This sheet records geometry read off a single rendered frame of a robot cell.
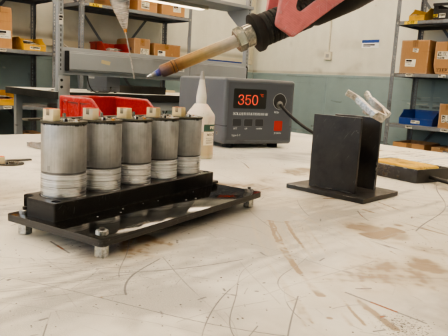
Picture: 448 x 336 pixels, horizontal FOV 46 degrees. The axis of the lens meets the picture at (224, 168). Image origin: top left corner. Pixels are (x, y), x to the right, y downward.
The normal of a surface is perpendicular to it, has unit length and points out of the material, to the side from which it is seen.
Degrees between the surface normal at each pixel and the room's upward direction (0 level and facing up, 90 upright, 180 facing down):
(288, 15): 99
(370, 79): 90
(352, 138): 90
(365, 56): 90
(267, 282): 0
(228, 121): 90
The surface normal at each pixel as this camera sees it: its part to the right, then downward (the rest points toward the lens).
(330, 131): -0.69, 0.07
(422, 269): 0.06, -0.99
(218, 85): -0.88, 0.03
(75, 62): 0.67, 0.15
